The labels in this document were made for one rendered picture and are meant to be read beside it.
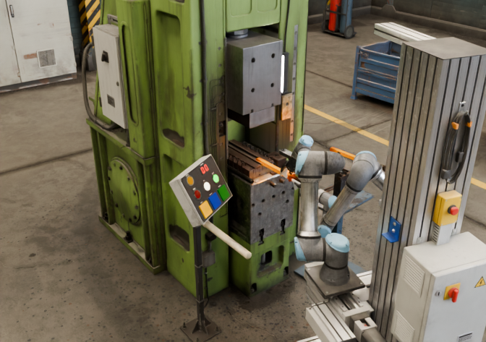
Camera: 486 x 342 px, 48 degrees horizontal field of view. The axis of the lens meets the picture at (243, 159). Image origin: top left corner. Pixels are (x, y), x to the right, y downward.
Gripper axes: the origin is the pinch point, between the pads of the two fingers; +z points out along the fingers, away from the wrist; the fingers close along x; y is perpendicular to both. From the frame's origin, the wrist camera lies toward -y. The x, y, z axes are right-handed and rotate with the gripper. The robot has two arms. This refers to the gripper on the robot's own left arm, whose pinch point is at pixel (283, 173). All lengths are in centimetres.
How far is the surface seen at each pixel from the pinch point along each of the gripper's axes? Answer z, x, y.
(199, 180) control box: -10, -59, -10
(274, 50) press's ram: -54, 6, -51
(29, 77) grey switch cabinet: 343, 20, -436
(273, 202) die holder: 30.4, 3.5, 3.4
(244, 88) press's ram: -37, -16, -42
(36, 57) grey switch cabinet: 319, 35, -448
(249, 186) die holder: 14.9, -15.9, -6.4
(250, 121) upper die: -18.3, -11.4, -30.9
